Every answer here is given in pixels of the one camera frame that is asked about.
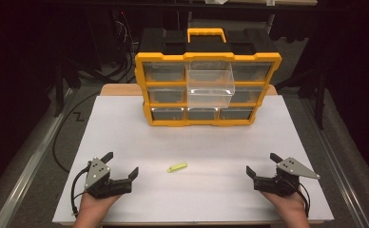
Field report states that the metal floor rail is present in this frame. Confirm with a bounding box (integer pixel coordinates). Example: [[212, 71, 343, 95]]
[[300, 97, 369, 228], [0, 87, 76, 228]]

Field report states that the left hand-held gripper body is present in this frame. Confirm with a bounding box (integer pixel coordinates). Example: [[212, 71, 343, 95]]
[[84, 157, 133, 200]]

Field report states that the yellow-green marker pen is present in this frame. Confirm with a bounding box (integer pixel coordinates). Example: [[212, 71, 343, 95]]
[[166, 161, 188, 174]]

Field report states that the yellow organizer carry handle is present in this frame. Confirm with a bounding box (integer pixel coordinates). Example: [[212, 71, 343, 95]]
[[186, 28, 227, 44]]

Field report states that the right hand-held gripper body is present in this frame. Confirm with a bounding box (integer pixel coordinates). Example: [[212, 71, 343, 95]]
[[253, 157, 321, 198]]

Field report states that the wooden table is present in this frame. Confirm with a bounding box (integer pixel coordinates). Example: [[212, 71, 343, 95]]
[[54, 83, 333, 228]]

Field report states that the hand-held gripper black cable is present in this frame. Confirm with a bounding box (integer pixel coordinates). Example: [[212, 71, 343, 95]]
[[70, 161, 92, 217], [297, 182, 311, 219]]

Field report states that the yellow and black organizer cabinet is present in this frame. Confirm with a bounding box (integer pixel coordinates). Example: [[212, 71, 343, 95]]
[[134, 28, 282, 128]]

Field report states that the left hand-held gripper black cable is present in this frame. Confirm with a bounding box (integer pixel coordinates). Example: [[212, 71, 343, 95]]
[[70, 161, 92, 217]]

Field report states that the clear plastic drawer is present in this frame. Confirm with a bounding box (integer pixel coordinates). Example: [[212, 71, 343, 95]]
[[185, 60, 236, 109]]

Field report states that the bundle of background cables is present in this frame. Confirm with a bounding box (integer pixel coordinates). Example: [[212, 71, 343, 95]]
[[110, 10, 137, 69]]

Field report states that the person's right hand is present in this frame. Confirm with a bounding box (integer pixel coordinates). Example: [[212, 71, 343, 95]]
[[261, 190, 308, 220]]

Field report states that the white table board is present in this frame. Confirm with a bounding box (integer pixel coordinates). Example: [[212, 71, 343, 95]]
[[51, 94, 335, 224]]

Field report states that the right hand-held gripper black cable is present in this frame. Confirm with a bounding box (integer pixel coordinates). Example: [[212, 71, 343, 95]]
[[297, 182, 311, 219]]

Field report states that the person's left hand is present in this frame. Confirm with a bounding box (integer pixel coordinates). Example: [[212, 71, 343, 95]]
[[77, 191, 122, 219]]

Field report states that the black floor cable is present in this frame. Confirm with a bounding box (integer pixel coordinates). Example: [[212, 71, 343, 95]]
[[51, 90, 102, 174]]

